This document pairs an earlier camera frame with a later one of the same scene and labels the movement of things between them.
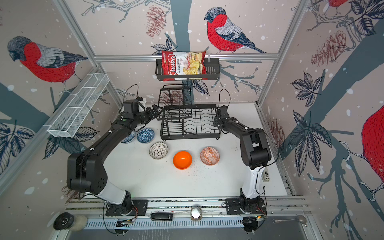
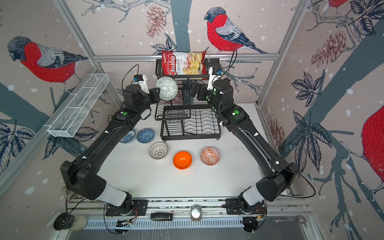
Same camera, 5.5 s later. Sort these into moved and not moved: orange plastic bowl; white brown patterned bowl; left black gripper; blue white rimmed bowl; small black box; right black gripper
Moved: left black gripper; right black gripper
Not moved: orange plastic bowl; small black box; blue white rimmed bowl; white brown patterned bowl
